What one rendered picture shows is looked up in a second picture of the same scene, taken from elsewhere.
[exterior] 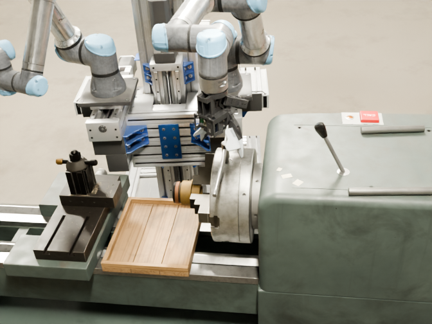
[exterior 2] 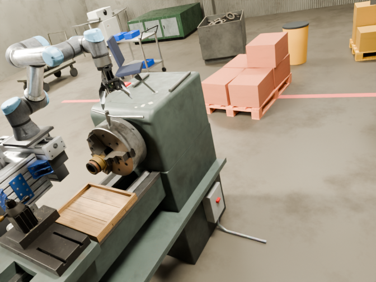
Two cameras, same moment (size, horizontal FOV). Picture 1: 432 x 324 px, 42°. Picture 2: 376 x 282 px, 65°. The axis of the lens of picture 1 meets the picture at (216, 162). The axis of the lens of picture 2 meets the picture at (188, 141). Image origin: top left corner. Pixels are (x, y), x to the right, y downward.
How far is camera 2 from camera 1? 123 cm
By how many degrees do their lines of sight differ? 53
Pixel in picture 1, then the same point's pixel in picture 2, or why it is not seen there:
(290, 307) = (178, 171)
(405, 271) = (197, 117)
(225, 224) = (136, 150)
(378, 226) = (184, 99)
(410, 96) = not seen: hidden behind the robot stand
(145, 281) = (120, 227)
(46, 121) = not seen: outside the picture
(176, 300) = (136, 224)
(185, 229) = (102, 194)
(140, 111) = not seen: outside the picture
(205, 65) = (101, 47)
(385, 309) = (199, 141)
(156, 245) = (103, 208)
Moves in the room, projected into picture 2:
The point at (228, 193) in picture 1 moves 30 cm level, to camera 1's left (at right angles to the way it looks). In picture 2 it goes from (127, 134) to (95, 169)
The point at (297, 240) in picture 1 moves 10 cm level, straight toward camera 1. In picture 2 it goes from (168, 128) to (183, 130)
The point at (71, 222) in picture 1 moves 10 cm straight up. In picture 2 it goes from (49, 243) to (38, 228)
